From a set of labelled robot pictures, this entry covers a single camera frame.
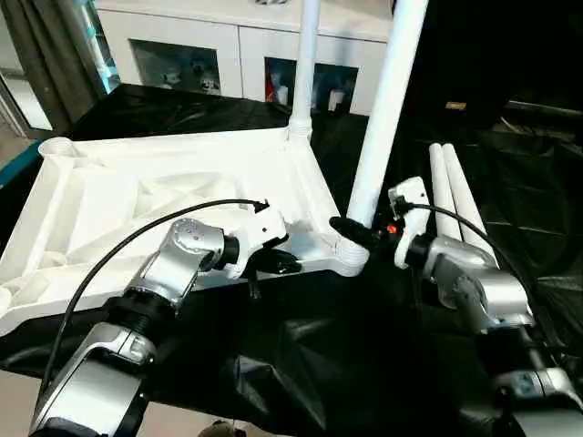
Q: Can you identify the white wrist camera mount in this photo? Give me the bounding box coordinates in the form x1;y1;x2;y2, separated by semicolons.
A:
385;176;430;270
226;203;292;282

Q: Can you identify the white plastic table top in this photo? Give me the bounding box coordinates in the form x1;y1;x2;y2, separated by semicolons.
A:
0;125;373;339

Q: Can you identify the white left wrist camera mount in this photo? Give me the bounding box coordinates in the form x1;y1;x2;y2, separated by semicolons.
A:
226;203;292;282

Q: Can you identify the white glass-door cabinet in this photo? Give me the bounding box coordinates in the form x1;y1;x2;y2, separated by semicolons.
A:
93;0;394;118

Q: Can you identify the black work mat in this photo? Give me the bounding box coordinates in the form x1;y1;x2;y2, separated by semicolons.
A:
0;81;583;433

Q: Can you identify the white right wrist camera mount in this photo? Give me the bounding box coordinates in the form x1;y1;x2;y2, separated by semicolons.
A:
385;176;430;270

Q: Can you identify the light blue frame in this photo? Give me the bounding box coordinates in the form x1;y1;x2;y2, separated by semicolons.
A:
78;4;123;96

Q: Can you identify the grey curtain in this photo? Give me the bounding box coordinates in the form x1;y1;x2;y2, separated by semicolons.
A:
0;0;100;131

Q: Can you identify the white plastic table leg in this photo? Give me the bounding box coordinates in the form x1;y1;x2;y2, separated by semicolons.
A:
440;141;493;261
345;0;431;229
428;143;466;239
286;0;323;147

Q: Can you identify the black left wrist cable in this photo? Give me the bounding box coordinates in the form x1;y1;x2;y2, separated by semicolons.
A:
37;197;271;404

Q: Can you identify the black furniture unit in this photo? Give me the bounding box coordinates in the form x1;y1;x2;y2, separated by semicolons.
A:
386;0;583;134

